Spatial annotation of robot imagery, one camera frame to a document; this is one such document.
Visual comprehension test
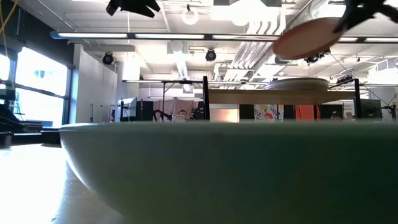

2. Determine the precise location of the black screen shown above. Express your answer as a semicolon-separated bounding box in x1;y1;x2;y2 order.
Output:
360;98;383;119

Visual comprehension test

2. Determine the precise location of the black aluminium table frame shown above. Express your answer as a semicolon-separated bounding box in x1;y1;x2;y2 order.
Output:
0;102;62;149

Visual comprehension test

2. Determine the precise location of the colourful floral poster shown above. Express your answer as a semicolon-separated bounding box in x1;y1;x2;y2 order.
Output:
253;104;279;121

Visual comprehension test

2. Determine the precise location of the pink cloth banner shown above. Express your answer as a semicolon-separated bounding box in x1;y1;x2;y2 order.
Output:
153;98;197;121

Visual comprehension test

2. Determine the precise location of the yellow power cable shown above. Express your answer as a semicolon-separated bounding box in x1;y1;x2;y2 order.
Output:
0;0;19;57

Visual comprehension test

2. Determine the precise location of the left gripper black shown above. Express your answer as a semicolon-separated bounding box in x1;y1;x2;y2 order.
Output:
105;0;162;19

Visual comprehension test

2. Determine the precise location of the large bright window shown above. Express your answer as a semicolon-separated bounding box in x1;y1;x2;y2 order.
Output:
0;46;72;128

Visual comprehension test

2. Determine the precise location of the grey computer monitor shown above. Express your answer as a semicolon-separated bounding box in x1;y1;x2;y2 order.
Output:
117;96;138;122

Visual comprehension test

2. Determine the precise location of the round white ring lamp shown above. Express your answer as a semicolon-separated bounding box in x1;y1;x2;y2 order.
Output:
181;7;200;26

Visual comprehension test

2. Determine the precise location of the black ceiling track fixture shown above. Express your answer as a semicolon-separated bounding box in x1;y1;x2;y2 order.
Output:
303;49;331;65

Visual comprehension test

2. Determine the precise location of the mint green plate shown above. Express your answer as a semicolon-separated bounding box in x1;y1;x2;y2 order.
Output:
58;121;398;224

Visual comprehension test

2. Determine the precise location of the pale pink plate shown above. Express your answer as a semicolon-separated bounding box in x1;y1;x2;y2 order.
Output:
263;80;329;91

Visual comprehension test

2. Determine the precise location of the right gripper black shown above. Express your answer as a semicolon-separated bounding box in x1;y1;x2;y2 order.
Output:
333;0;398;34

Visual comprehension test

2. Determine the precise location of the long ceiling light strip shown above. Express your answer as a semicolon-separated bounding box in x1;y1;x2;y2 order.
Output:
49;30;398;44

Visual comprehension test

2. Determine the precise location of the terracotta plate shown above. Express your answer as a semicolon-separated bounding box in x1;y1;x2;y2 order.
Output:
272;17;345;61

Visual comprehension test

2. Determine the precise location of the orange red cloth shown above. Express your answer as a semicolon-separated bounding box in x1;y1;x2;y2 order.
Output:
294;105;321;121

